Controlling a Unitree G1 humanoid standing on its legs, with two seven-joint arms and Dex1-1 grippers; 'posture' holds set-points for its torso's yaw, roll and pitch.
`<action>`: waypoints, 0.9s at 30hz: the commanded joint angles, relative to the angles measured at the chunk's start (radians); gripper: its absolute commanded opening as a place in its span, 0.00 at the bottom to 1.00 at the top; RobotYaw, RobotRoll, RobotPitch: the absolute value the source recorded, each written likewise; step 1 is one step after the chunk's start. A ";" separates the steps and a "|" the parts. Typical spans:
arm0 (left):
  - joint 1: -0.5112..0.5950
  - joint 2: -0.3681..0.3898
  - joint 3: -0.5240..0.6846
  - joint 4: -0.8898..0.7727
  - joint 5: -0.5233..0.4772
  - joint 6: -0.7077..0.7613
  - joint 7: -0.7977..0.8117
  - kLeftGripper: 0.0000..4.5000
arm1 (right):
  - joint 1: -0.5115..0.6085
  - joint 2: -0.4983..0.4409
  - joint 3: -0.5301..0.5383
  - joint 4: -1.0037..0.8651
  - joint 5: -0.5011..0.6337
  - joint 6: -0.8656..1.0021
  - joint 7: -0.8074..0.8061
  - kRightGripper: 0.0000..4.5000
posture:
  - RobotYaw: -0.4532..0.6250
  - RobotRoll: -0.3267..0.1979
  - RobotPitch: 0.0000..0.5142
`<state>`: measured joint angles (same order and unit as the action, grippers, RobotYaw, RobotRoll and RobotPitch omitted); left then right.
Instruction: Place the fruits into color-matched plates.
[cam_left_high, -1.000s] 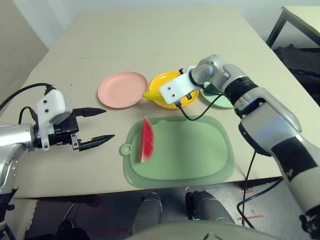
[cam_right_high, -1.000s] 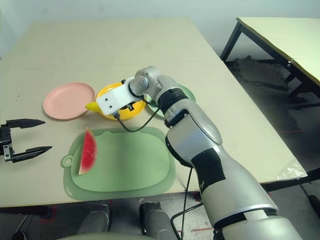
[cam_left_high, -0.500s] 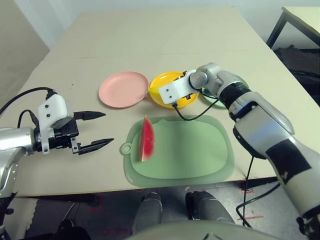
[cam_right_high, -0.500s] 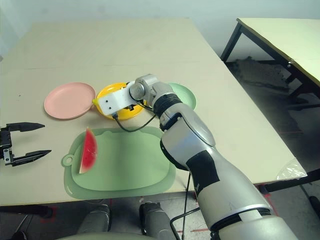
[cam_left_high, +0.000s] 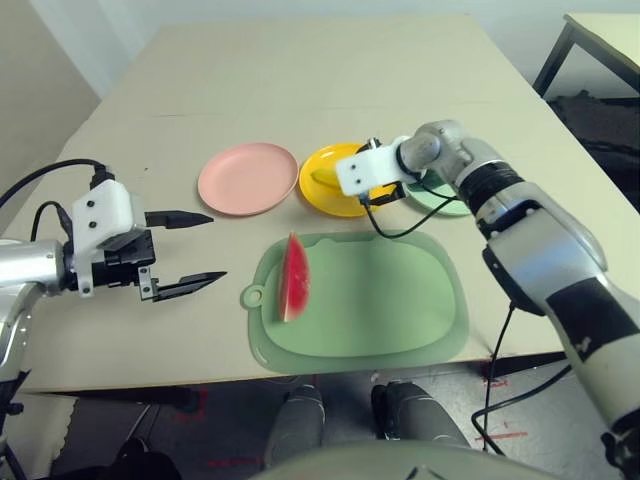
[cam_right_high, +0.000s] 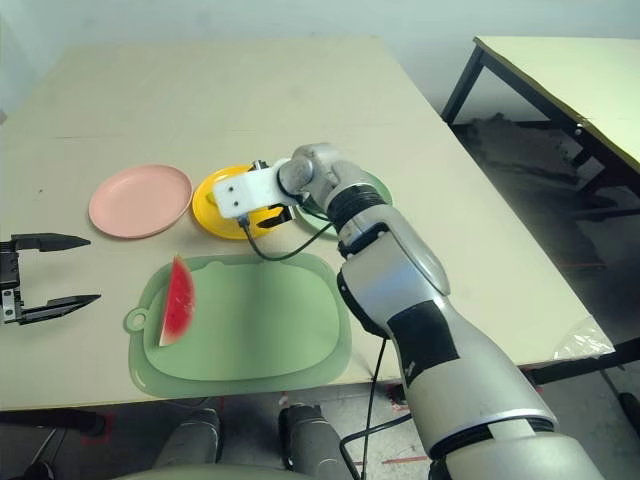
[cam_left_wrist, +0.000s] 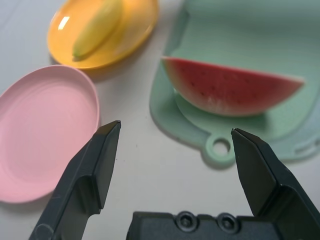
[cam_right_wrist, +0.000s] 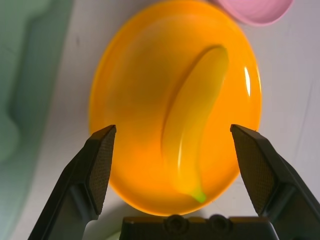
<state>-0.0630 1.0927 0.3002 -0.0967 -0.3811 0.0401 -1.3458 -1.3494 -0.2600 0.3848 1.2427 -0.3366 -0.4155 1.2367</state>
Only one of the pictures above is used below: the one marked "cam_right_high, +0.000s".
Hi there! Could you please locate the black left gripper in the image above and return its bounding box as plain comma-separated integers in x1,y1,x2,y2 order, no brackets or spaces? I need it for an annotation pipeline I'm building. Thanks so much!
0,231,103,327

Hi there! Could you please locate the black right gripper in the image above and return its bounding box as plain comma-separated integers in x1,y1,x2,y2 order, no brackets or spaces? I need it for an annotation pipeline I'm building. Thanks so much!
258,202,298,232

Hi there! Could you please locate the red watermelon slice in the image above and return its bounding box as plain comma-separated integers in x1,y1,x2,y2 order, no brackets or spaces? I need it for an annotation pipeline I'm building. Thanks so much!
158,254,198,348

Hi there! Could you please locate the yellow plate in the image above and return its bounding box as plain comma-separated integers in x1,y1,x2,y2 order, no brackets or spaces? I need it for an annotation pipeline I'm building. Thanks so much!
191,164,297,242

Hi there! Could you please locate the mint green plate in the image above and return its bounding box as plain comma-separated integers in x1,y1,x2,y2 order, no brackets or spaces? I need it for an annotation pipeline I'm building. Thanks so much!
294,169,394,241

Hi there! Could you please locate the green cutting board tray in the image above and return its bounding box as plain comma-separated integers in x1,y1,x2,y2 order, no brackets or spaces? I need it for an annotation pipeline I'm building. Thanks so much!
123,252,353,400

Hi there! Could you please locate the pink plate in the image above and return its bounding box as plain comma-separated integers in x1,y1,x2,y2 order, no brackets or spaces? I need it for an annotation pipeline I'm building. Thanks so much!
88,163,195,240

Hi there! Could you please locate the grey left robot leg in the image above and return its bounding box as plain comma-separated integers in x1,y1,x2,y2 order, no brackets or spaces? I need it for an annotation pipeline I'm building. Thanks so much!
151,406,223,470

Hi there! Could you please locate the grey robot leg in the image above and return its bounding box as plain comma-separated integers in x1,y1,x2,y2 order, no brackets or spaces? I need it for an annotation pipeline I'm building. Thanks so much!
277,403,360,480
151,406,223,470

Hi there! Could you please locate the grey right robot leg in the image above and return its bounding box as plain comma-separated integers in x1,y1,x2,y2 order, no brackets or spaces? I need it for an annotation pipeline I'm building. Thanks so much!
277,403,360,480

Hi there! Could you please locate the grey robot torso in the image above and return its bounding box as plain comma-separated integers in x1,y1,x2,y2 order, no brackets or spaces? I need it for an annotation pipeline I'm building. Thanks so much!
111,462,287,480

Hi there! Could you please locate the clear plastic bag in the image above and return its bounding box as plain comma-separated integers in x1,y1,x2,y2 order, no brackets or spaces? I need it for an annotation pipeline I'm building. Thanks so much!
551,315,616,362

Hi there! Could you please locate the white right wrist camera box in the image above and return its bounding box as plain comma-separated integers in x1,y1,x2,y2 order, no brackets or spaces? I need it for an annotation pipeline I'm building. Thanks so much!
213,166,294,220

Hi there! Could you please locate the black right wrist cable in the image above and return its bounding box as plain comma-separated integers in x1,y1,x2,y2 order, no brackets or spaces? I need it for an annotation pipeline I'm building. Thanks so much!
236,197,414,480

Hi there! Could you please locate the beige side table black frame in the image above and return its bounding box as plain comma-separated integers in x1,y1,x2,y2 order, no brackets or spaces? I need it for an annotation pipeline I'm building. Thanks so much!
440,34,640,222

